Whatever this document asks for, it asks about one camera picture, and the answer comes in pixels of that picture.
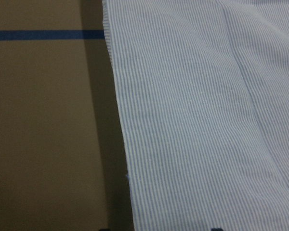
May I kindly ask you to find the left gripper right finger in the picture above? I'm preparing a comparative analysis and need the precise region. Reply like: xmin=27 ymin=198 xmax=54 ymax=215
xmin=210 ymin=228 xmax=223 ymax=231

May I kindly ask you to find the light blue striped shirt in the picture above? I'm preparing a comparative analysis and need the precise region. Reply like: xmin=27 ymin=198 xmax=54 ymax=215
xmin=103 ymin=0 xmax=289 ymax=231

